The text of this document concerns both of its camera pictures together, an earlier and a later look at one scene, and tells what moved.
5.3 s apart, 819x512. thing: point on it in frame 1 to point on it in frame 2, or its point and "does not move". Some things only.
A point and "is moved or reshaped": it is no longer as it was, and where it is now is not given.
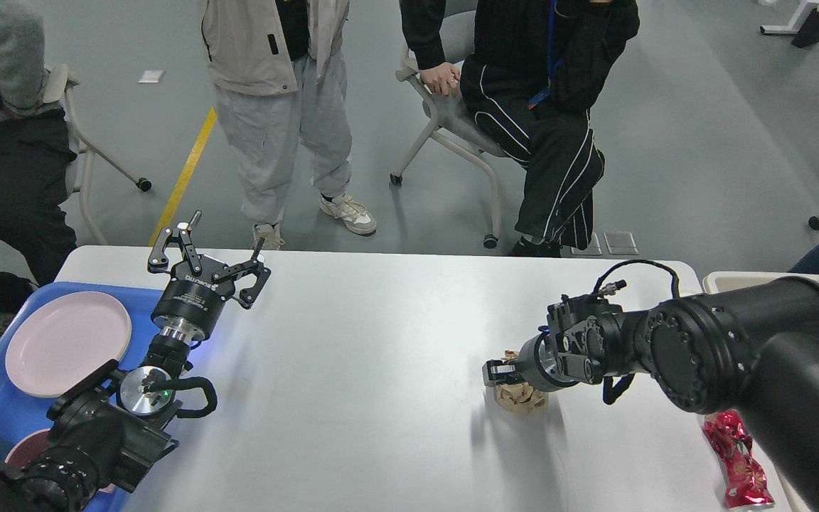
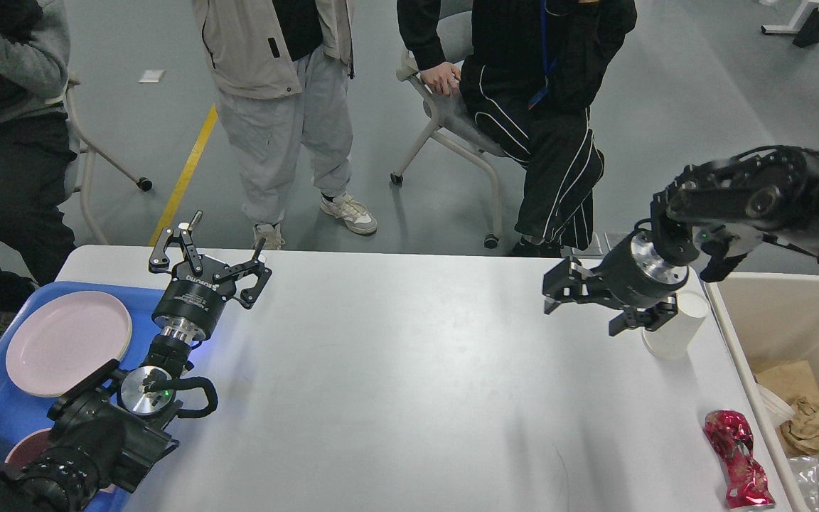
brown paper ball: (519, 397) is moved or reshaped
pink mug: (27, 446) does not move
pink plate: (64, 339) does not move
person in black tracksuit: (529, 72) does not move
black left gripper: (197, 286) does not move
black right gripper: (551, 361) to (634, 274)
